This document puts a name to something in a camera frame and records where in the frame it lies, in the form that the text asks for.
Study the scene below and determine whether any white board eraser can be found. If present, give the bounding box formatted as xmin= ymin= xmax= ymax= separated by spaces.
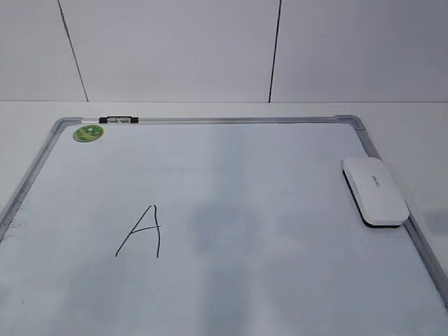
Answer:
xmin=342 ymin=157 xmax=410 ymax=228

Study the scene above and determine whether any round green magnet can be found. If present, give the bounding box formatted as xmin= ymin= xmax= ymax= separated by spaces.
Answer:
xmin=73 ymin=125 xmax=104 ymax=143

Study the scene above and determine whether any white whiteboard with grey frame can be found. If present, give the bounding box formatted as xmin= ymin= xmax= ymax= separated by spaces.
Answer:
xmin=1 ymin=116 xmax=447 ymax=335

